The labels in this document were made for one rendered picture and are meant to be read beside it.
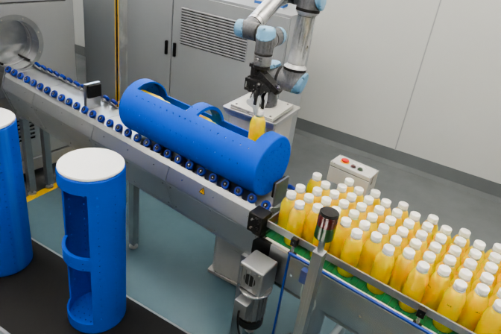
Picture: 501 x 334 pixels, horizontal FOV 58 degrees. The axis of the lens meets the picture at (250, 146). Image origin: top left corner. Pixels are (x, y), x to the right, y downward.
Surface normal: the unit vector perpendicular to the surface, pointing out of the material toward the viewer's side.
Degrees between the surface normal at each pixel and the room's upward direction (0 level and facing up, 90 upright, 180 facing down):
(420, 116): 90
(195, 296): 0
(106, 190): 90
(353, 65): 90
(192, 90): 90
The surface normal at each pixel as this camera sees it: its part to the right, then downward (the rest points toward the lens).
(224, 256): -0.50, 0.34
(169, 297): 0.12, -0.88
